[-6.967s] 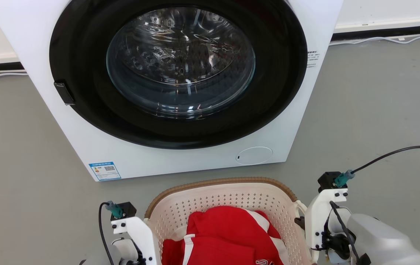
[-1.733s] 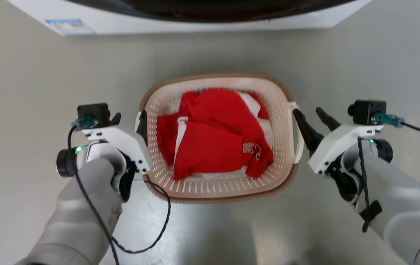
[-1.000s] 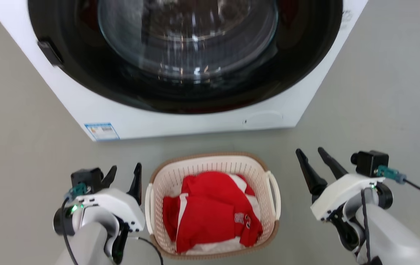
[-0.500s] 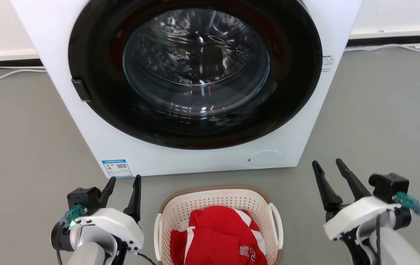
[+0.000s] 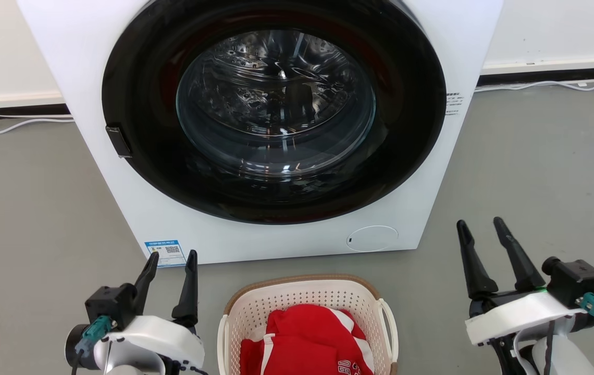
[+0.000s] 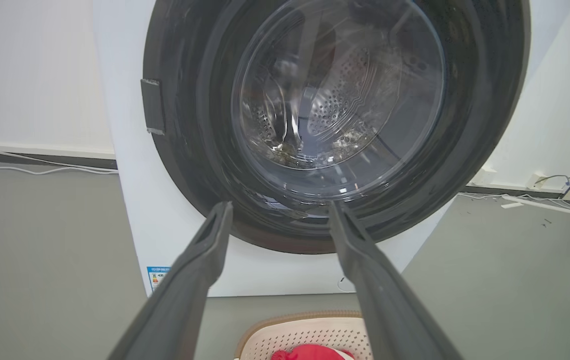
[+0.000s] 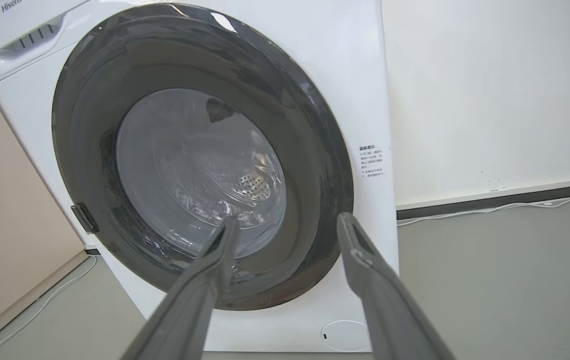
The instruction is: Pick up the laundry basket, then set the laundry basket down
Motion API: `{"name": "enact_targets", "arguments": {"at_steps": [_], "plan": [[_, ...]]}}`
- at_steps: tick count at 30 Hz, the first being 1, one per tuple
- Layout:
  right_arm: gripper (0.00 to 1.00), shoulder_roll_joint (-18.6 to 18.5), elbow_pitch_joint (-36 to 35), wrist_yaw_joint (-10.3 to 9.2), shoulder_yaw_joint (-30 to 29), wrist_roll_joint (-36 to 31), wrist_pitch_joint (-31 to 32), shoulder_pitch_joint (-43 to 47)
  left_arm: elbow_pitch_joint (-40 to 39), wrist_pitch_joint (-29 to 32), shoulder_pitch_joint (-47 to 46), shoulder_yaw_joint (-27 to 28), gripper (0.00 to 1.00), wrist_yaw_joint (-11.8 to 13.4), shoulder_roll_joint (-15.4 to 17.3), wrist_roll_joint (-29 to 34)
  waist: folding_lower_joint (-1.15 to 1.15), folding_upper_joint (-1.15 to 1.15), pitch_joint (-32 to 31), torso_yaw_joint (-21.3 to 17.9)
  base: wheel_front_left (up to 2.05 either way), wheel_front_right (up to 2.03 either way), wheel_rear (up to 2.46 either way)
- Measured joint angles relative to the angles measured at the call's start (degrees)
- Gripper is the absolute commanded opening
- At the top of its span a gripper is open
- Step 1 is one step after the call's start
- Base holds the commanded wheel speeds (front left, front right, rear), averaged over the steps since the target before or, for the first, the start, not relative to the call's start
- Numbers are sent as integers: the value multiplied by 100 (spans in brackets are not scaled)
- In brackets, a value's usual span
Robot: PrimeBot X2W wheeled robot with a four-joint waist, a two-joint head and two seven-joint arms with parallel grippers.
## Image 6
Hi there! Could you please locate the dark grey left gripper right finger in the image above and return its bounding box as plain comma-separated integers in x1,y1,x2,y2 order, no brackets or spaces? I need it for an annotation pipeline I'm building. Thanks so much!
327,199,466,360

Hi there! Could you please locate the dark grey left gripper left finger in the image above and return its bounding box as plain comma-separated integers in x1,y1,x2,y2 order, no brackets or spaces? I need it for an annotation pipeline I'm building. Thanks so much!
107,200,234,360

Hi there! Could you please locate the cream perforated laundry basket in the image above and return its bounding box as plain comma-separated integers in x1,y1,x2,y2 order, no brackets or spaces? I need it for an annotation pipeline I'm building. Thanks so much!
234,310,374,360

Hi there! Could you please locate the blue energy label sticker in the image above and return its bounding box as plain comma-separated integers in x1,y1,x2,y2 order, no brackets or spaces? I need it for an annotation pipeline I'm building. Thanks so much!
146,266,171,294

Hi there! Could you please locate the red garment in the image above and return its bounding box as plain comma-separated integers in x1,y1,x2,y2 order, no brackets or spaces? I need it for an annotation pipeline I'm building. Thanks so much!
270,343,356,360

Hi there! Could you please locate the white front-load washing machine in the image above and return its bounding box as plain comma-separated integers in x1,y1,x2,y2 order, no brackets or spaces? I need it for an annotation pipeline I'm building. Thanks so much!
92,0,570,299

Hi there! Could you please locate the black round washer door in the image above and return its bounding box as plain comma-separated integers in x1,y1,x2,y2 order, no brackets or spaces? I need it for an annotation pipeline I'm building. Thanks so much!
140,0,532,255

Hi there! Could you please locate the white power strip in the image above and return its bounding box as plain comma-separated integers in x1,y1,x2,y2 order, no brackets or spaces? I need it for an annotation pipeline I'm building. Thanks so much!
501,194,570,216

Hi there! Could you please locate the steel washer drum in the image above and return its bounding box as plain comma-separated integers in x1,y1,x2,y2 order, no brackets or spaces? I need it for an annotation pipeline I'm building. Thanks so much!
231,0,447,171

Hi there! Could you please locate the black door handle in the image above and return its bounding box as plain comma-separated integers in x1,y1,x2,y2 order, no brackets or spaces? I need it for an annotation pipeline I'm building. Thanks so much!
140,78,166,136

